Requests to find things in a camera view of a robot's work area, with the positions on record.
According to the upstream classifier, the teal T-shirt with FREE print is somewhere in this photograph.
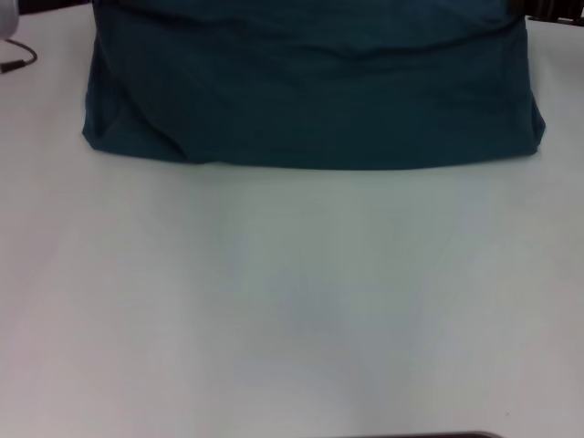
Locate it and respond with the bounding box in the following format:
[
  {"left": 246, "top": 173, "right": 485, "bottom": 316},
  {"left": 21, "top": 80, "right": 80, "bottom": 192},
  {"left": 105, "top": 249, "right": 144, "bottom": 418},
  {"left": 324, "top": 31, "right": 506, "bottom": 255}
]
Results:
[{"left": 81, "top": 0, "right": 548, "bottom": 172}]

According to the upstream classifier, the dark left arm cable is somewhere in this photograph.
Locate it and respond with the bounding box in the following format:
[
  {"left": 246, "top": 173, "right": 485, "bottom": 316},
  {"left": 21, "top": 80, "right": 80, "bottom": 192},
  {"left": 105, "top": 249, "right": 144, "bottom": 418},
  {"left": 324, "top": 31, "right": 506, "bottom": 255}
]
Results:
[{"left": 0, "top": 38, "right": 39, "bottom": 75}]

